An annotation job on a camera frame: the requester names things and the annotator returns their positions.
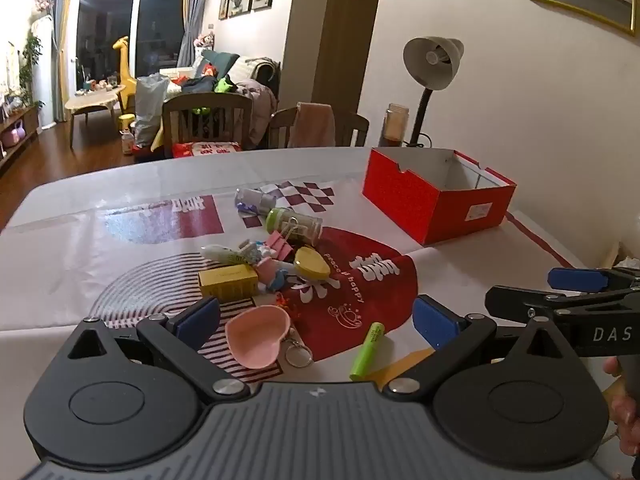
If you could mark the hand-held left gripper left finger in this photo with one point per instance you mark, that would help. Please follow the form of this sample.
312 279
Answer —
197 322

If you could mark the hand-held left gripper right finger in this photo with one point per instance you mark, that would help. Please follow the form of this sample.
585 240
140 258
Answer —
435 327

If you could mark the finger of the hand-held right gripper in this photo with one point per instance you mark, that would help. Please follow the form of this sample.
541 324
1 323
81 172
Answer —
577 279
515 301

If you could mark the small yellow carton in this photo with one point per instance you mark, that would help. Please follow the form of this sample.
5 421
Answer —
227 280

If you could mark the pink heart-shaped dish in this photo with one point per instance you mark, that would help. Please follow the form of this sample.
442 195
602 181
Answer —
255 335

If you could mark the green marker pen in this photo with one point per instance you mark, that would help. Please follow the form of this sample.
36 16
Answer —
367 352

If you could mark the white pen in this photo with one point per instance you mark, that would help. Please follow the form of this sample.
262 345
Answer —
220 252

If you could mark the pink pig figurine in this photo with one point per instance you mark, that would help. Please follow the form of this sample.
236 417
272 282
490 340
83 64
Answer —
270 272

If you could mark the white and blue figurine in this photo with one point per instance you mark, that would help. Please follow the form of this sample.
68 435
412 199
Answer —
255 250

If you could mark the metal keyring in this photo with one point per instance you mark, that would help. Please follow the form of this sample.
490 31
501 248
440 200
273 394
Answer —
291 338

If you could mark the large binder clip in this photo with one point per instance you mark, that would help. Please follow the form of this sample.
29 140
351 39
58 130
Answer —
277 246

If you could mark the silver tube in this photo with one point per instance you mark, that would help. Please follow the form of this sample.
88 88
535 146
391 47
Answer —
252 199

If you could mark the red cardboard box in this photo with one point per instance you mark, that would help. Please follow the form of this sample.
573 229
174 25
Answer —
400 195

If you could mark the clear jar with green lid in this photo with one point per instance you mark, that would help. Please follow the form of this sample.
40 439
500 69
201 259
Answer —
300 225

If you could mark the person's right hand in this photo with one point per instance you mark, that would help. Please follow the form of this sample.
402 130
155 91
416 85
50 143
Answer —
625 415

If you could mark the brown cardboard box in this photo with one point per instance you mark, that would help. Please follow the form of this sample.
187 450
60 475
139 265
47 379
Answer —
620 257

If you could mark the yellow paper strip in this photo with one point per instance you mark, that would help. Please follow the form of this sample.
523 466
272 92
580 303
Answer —
400 367

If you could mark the yellow heart-shaped dish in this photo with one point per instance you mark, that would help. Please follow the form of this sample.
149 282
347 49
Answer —
312 262

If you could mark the red printed bag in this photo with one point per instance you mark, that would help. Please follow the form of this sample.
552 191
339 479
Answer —
210 149

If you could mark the small plastic bottle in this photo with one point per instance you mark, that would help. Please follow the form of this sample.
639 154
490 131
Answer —
127 142

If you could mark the glass tumbler with drink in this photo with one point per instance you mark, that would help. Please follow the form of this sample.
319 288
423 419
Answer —
393 125

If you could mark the yellow plastic container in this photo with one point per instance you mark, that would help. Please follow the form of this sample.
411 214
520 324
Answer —
126 122

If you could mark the wooden dining chair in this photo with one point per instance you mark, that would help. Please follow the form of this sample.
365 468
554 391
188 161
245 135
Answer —
280 120
205 101

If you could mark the grey plastic bag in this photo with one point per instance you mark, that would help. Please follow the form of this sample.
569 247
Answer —
150 105

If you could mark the grey quilted coat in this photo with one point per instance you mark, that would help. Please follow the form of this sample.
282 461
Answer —
260 105

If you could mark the bright green garment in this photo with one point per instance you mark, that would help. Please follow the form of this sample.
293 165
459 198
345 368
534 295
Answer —
224 85

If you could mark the wooden coffee table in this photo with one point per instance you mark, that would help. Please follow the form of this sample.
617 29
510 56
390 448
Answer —
95 101

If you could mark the grey desk lamp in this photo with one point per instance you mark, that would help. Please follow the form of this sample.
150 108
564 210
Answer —
425 60

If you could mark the yellow giraffe toy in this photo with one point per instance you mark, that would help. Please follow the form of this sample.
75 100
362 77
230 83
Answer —
125 75

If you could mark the sofa with cushions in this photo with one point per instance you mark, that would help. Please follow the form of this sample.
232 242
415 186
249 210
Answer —
245 67

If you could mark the pink bag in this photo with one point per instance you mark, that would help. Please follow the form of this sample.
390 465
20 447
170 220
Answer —
13 136

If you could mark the wooden media cabinet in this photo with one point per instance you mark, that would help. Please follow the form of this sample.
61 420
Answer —
27 121

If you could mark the pink plush toy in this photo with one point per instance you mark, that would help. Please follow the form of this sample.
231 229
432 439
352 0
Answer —
205 40

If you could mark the white tower air conditioner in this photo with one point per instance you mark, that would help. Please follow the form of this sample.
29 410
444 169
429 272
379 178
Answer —
44 75

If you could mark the glass balcony door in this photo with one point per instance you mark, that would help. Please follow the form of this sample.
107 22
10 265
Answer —
105 35

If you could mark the blue and yellow curtain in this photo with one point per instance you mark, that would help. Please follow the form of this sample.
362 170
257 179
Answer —
192 15
61 50

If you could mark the green potted plant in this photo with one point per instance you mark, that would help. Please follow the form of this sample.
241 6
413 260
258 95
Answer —
30 60

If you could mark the pink artificial flowers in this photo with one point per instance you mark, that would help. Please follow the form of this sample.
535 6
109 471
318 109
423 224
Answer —
45 1

